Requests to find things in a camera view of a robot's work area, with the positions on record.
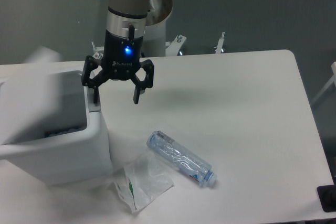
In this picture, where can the grey trash can push button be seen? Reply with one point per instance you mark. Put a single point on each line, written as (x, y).
(93, 107)

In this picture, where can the clear plastic bag green print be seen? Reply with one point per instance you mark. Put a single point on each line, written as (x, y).
(141, 182)

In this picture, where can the black clamp at table corner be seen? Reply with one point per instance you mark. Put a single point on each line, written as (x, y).
(326, 195)

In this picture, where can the white plastic trash can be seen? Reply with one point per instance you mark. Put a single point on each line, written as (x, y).
(72, 145)

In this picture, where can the white pedestal base frame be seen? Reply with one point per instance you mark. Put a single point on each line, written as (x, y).
(172, 48)

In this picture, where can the white trash can lid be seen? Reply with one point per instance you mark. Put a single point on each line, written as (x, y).
(30, 96)

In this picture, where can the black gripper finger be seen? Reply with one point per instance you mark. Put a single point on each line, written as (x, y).
(140, 86)
(90, 65)

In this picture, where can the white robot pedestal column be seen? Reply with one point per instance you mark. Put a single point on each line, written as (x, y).
(154, 40)

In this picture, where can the clear crushed plastic bottle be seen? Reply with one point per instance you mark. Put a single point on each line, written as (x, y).
(182, 158)

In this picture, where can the white frame at right edge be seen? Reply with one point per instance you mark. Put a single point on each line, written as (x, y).
(327, 89)

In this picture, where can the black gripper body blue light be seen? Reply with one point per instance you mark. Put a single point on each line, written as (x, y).
(121, 56)

